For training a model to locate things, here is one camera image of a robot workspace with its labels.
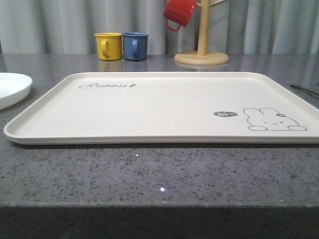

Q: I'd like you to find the stainless steel fork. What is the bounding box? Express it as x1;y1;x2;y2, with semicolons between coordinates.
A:
289;84;319;96

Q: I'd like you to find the white round plate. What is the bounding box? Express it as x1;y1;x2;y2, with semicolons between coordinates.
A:
0;73;32;110

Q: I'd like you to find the cream rabbit serving tray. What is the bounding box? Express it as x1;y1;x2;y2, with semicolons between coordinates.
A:
4;72;319;144

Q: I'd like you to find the wooden mug tree stand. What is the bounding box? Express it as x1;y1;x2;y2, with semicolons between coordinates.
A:
174;0;229;65

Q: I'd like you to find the blue enamel mug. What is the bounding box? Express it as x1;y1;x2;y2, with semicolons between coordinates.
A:
122;32;149;61

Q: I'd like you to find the yellow enamel mug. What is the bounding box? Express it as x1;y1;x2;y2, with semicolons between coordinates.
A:
95;32;122;61

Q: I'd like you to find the red enamel mug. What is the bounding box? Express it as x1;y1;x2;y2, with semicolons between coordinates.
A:
163;0;197;32

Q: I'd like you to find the grey pleated curtain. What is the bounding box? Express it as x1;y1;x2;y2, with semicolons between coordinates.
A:
0;0;319;55

